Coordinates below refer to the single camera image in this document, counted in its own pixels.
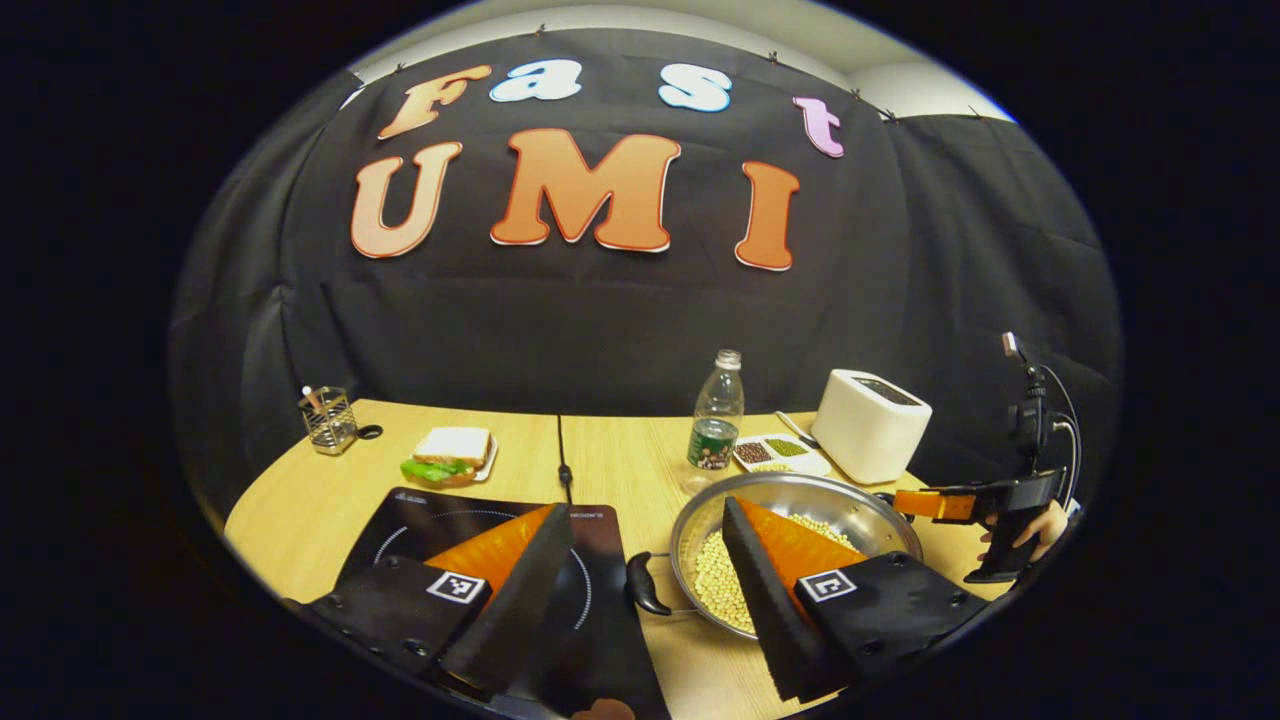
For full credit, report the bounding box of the sandwich with lettuce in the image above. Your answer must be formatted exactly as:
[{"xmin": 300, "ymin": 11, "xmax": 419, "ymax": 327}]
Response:
[{"xmin": 401, "ymin": 427, "xmax": 491, "ymax": 488}]

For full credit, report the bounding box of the white toaster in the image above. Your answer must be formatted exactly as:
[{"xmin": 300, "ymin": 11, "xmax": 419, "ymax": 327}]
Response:
[{"xmin": 811, "ymin": 369, "xmax": 933, "ymax": 486}]

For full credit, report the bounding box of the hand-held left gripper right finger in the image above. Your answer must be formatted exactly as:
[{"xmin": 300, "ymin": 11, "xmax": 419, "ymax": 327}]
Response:
[{"xmin": 722, "ymin": 497, "xmax": 991, "ymax": 703}]

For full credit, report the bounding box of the black backdrop cloth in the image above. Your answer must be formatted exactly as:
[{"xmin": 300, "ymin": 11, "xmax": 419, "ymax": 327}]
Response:
[{"xmin": 170, "ymin": 28, "xmax": 1123, "ymax": 521}]

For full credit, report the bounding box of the black induction cooktop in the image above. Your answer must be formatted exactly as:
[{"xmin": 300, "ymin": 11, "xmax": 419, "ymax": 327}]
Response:
[{"xmin": 335, "ymin": 487, "xmax": 671, "ymax": 719}]

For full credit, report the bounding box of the white divided bean dish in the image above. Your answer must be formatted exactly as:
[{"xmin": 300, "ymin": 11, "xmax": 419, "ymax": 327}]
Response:
[{"xmin": 733, "ymin": 433, "xmax": 831, "ymax": 478}]

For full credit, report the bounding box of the steel pot with black handles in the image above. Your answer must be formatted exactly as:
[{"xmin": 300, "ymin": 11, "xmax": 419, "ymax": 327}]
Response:
[{"xmin": 626, "ymin": 472, "xmax": 926, "ymax": 641}]

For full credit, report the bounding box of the metal mesh holder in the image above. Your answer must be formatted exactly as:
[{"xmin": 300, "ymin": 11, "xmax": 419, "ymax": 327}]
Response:
[{"xmin": 298, "ymin": 386, "xmax": 359, "ymax": 456}]

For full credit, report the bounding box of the pile of soybeans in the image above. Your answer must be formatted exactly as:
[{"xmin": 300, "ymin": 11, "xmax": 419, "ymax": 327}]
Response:
[{"xmin": 693, "ymin": 513, "xmax": 866, "ymax": 634}]

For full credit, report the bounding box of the clear plastic water bottle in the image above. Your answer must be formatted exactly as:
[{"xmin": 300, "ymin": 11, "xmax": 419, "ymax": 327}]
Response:
[{"xmin": 686, "ymin": 349, "xmax": 746, "ymax": 472}]

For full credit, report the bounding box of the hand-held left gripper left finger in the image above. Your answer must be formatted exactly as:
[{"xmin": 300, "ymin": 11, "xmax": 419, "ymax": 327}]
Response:
[{"xmin": 285, "ymin": 503, "xmax": 578, "ymax": 701}]

